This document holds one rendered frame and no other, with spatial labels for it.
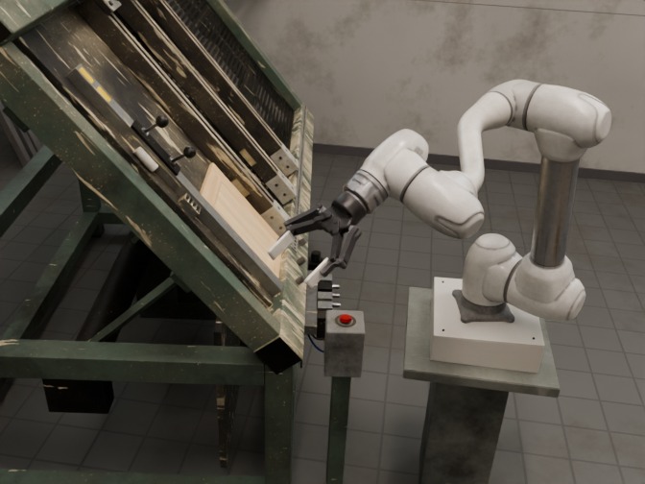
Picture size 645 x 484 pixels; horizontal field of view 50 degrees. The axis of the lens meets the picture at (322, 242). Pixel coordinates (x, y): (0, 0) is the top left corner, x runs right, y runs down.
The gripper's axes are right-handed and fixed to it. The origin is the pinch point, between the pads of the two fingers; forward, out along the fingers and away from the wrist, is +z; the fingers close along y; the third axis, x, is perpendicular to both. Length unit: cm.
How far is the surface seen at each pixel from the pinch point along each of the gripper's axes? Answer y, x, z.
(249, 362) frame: -41, 64, 21
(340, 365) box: -22, 74, 1
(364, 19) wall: -286, 185, -218
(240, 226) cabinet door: -77, 52, -11
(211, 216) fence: -69, 34, -4
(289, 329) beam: -38, 63, 4
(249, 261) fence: -62, 52, -3
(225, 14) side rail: -226, 73, -102
